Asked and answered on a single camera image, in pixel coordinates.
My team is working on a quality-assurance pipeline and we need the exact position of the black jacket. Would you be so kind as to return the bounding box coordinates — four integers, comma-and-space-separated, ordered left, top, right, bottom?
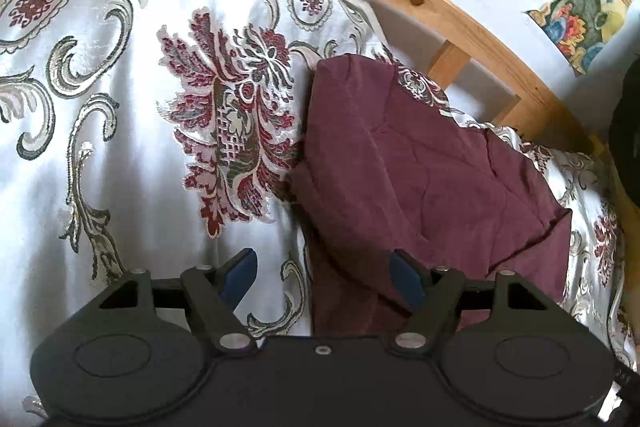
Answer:
608, 57, 640, 208

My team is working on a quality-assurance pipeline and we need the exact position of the maroon small garment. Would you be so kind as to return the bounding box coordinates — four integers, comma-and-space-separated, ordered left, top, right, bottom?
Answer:
286, 53, 574, 339

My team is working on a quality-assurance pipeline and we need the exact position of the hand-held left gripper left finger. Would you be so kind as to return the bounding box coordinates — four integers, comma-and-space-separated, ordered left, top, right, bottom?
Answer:
98, 248, 259, 354

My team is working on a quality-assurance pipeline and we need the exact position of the white floral satin bedspread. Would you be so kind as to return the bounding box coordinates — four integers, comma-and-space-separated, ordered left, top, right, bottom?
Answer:
0, 0, 632, 420

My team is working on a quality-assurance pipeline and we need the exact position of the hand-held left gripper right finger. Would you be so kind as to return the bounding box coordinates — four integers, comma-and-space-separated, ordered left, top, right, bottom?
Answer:
389, 248, 549, 354

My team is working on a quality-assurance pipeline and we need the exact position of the wooden bed frame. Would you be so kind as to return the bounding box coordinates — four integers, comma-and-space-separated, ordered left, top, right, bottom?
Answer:
0, 0, 617, 168

